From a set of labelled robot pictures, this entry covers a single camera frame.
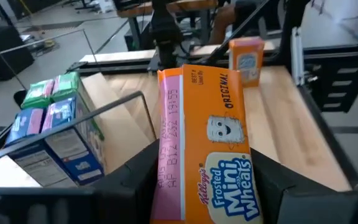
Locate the black floor cabinet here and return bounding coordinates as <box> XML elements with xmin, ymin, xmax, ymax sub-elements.
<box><xmin>0</xmin><ymin>24</ymin><xmax>35</xmax><ymax>82</ymax></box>

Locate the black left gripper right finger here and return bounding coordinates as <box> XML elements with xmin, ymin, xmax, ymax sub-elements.
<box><xmin>250</xmin><ymin>148</ymin><xmax>358</xmax><ymax>224</ymax></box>

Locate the black rounded bracket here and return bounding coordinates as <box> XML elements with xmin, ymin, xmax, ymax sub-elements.
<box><xmin>13</xmin><ymin>89</ymin><xmax>28</xmax><ymax>108</ymax></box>

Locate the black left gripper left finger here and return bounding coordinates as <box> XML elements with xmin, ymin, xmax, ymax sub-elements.
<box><xmin>0</xmin><ymin>139</ymin><xmax>161</xmax><ymax>224</ymax></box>

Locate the orange Frosted Mini Wheats box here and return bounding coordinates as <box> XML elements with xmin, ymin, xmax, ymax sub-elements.
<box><xmin>227</xmin><ymin>36</ymin><xmax>265</xmax><ymax>88</ymax></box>
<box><xmin>149</xmin><ymin>63</ymin><xmax>264</xmax><ymax>224</ymax></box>

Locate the person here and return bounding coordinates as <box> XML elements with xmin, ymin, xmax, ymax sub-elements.
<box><xmin>208</xmin><ymin>0</ymin><xmax>279</xmax><ymax>45</ymax></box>

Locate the yellow cable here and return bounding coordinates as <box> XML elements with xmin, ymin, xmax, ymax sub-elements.
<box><xmin>19</xmin><ymin>0</ymin><xmax>57</xmax><ymax>50</ymax></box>

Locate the green cereal box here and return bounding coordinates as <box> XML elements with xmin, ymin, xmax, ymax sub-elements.
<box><xmin>21</xmin><ymin>79</ymin><xmax>55</xmax><ymax>110</ymax></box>
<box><xmin>50</xmin><ymin>71</ymin><xmax>105</xmax><ymax>141</ymax></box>

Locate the black control box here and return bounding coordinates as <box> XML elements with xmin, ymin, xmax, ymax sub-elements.
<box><xmin>305</xmin><ymin>57</ymin><xmax>358</xmax><ymax>113</ymax></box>

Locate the wooden top desk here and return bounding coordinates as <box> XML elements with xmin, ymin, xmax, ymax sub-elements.
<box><xmin>116</xmin><ymin>0</ymin><xmax>220</xmax><ymax>50</ymax></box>

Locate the silver aluminium extrusion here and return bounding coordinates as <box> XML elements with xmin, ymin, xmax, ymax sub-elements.
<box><xmin>290</xmin><ymin>26</ymin><xmax>306</xmax><ymax>86</ymax></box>

